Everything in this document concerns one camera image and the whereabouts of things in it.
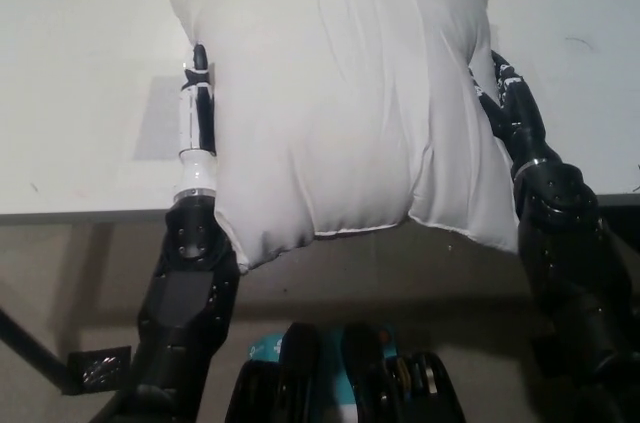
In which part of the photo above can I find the white square pillow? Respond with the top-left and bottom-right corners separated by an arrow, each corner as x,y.
162,0 -> 521,274

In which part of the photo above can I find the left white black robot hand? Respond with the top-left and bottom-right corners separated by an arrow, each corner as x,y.
177,42 -> 218,155

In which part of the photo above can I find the black table foot plate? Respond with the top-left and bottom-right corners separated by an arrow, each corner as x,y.
67,344 -> 134,395

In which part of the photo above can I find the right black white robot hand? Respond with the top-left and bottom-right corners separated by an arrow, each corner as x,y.
467,48 -> 550,173

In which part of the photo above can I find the black table leg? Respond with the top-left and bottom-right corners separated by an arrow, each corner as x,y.
0,306 -> 85,397

